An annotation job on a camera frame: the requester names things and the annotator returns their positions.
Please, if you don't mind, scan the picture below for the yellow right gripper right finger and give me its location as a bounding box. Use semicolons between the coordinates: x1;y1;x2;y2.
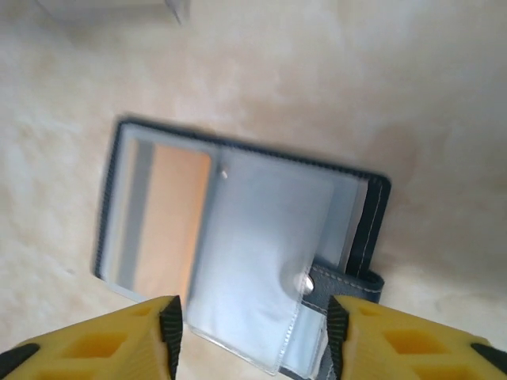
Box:
325;294;507;380

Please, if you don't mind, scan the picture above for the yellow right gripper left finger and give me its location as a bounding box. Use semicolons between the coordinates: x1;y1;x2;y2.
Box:
0;294;185;380

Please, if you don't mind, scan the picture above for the orange card with grey stripe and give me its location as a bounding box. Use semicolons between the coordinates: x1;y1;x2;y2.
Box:
106;138;214;296

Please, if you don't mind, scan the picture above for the navy leather card holder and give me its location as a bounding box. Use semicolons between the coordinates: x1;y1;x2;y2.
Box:
93;115;392;377

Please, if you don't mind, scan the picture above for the clear acrylic box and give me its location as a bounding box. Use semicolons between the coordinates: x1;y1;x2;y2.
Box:
31;0;191;27

